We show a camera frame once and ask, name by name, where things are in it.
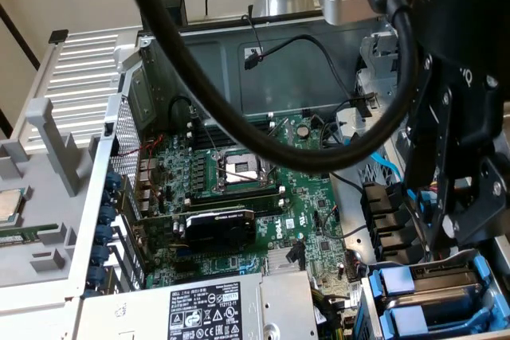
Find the grey plastic parts rack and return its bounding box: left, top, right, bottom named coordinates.
left=0, top=96, right=104, bottom=289

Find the silver power supply unit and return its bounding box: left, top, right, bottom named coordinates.
left=79, top=272, right=320, bottom=340

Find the metal rear port block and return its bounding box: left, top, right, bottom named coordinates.
left=135, top=156, right=161, bottom=216

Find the black plastic cable shroud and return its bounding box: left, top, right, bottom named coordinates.
left=360, top=182, right=423, bottom=265

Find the silver metal drive cage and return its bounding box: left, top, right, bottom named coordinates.
left=336, top=25, right=411, bottom=182

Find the silver CPU chip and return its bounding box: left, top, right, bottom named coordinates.
left=0, top=187, right=24, bottom=225

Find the red black twisted wire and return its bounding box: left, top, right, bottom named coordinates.
left=115, top=132, right=165, bottom=205

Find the green RAM stick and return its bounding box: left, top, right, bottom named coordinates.
left=0, top=223, right=59, bottom=246

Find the metal CPU socket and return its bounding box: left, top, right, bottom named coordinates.
left=213, top=144, right=276, bottom=193

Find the black tripod leg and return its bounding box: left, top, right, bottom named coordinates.
left=0, top=3, right=41, bottom=72

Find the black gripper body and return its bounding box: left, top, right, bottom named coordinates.
left=413, top=0, right=510, bottom=118

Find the black RAM slot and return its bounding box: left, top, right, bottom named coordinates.
left=190, top=188, right=286, bottom=201
left=189, top=198, right=286, bottom=216
left=186, top=121, right=276, bottom=136
left=186, top=131, right=248, bottom=146

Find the green motherboard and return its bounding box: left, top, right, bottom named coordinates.
left=135, top=111, right=362, bottom=317

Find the thick black camera cable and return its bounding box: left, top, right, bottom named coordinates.
left=115, top=0, right=422, bottom=176

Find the open metal PC case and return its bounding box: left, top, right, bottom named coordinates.
left=63, top=0, right=510, bottom=340

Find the small black box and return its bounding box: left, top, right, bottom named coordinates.
left=157, top=0, right=188, bottom=27

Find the thin metal locking lever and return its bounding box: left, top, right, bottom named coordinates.
left=190, top=105, right=219, bottom=158
left=267, top=118, right=290, bottom=140

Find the thin black red wire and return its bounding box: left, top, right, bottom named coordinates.
left=241, top=4, right=267, bottom=63

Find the black wire with connector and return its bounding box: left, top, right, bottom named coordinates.
left=242, top=35, right=378, bottom=118

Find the power supply wire bundle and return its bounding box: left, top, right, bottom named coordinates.
left=310, top=287, right=355, bottom=340

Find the silver finned heatsink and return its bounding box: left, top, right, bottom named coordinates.
left=265, top=247, right=308, bottom=276

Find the black looped cable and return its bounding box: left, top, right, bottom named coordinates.
left=168, top=95, right=198, bottom=134

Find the black graphics card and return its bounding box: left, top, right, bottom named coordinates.
left=133, top=206, right=257, bottom=256

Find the hard drive with blue caddy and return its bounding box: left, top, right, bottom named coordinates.
left=356, top=248, right=510, bottom=340

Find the blue SATA wire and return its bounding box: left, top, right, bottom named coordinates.
left=369, top=151, right=435, bottom=225

